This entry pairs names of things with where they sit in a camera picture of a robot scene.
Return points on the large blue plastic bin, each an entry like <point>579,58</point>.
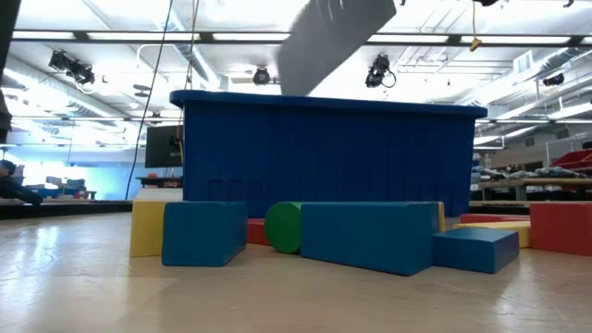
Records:
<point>324,152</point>

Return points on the background storage shelf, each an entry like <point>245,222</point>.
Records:
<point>475,178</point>

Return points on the background work table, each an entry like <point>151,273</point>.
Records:
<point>532,182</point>

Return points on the black ceiling light rail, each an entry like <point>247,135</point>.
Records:
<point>139,36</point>

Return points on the blue rectangular block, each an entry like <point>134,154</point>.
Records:
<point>203,233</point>
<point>370,236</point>
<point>476,250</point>

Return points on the small yellow cube block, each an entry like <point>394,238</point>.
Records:
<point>145,229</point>

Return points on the short grey slotted divider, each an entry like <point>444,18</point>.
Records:
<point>333,41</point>

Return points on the dark background table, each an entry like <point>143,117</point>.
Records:
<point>157,181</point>

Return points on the red plastic tray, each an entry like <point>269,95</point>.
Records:
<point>575,162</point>

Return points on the black ceiling camera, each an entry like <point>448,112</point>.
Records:
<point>261,76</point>
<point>378,71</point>

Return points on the black ceiling spotlight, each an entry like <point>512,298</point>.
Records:
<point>553,79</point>
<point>74,69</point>

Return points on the long yellow block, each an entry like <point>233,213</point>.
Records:
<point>509,229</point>

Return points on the green rectangular block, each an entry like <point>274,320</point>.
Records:
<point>283,227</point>

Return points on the person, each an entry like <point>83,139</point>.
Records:
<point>18,190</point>

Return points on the small red cube block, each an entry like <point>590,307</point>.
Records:
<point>562,229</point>

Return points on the yellow rectangular block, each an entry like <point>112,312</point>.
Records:
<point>441,215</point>

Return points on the black computer monitor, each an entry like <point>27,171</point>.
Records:
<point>162,145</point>

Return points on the yellow hanging plug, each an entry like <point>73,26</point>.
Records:
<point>475,45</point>

